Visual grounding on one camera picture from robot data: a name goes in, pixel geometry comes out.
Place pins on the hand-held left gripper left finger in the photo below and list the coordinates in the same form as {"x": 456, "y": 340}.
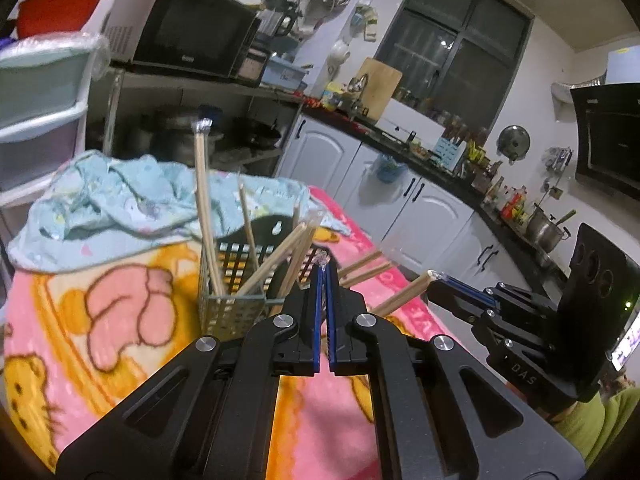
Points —
{"x": 317, "y": 320}

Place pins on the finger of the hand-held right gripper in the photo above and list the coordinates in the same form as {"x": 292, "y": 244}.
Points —
{"x": 475, "y": 291}
{"x": 460, "y": 307}

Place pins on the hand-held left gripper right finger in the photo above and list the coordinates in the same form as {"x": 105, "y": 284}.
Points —
{"x": 331, "y": 325}

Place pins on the black mesh utensil basket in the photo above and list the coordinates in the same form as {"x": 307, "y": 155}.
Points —
{"x": 230, "y": 315}

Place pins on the bunch of wooden chopsticks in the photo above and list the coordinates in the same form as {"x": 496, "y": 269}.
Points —
{"x": 204, "y": 200}

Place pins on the person's right forearm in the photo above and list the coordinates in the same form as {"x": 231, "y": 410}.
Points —
{"x": 600, "y": 425}

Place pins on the steel hanging utensils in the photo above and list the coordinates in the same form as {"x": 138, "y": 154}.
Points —
{"x": 557, "y": 165}

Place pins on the lit phone screen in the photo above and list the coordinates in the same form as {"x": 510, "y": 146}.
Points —
{"x": 629, "y": 342}

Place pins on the steel cooking pot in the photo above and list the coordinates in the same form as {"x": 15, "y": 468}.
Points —
{"x": 542, "y": 232}

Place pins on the group of condiment bottles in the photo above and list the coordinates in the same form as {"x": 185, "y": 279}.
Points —
{"x": 505, "y": 195}

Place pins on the light blue knife holder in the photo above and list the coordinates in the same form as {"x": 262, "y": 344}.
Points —
{"x": 449, "y": 152}

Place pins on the blue plastic bag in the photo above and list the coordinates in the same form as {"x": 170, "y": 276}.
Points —
{"x": 390, "y": 170}

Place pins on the steel pot lid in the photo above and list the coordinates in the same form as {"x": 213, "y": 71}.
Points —
{"x": 514, "y": 142}

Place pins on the white base cabinets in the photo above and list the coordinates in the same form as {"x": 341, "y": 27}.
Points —
{"x": 325, "y": 155}

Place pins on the row of spice jars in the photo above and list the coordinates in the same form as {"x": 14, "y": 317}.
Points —
{"x": 445, "y": 120}

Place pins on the black range hood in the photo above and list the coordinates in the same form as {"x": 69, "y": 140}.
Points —
{"x": 610, "y": 135}

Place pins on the pink cartoon blanket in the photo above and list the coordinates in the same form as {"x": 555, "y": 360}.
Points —
{"x": 125, "y": 320}

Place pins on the black wok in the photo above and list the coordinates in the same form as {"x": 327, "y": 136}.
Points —
{"x": 257, "y": 134}

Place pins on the yellow food container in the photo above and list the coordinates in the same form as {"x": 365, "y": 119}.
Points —
{"x": 332, "y": 96}

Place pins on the wooden cutting board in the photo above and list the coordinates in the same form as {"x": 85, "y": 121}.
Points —
{"x": 380, "y": 85}

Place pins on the blue cup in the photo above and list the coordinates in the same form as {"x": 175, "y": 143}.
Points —
{"x": 212, "y": 112}

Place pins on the steel faucet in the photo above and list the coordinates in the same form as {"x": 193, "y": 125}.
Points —
{"x": 357, "y": 87}

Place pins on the large steel stockpot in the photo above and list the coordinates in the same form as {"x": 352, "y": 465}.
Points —
{"x": 175, "y": 132}

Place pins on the dark framed window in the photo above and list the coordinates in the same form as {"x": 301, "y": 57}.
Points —
{"x": 450, "y": 45}

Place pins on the light blue printed cloth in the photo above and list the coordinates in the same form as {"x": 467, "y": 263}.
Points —
{"x": 100, "y": 200}

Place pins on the light blue plastic box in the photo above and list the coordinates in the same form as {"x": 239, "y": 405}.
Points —
{"x": 284, "y": 71}

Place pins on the metal shelf rack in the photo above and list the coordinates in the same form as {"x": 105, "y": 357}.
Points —
{"x": 200, "y": 87}

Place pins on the white hanging mug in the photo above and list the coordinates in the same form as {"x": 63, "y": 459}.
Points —
{"x": 340, "y": 52}

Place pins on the black and silver microwave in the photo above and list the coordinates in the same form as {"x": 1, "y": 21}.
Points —
{"x": 190, "y": 30}

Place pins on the plastic drawer unit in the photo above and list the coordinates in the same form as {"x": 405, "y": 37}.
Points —
{"x": 35, "y": 95}

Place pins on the red plastic basin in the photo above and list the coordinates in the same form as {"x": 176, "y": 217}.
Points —
{"x": 55, "y": 12}

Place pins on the silver exhaust duct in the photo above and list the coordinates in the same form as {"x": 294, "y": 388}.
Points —
{"x": 580, "y": 87}

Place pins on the white wall cabinet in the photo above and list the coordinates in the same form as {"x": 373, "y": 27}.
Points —
{"x": 625, "y": 65}

